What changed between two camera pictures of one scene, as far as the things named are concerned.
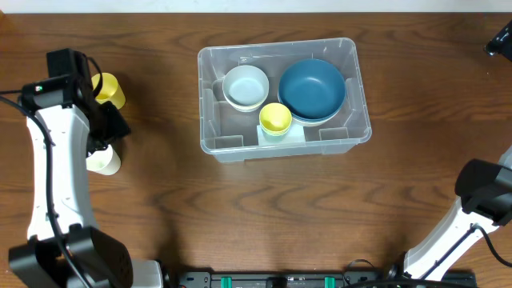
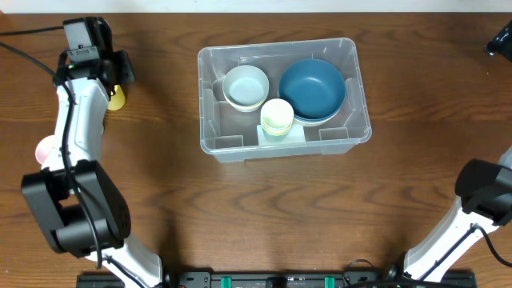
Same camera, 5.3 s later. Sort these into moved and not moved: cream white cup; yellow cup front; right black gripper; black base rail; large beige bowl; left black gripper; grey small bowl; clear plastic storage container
Moved: cream white cup; yellow cup front; left black gripper
Not moved: right black gripper; clear plastic storage container; grey small bowl; large beige bowl; black base rail
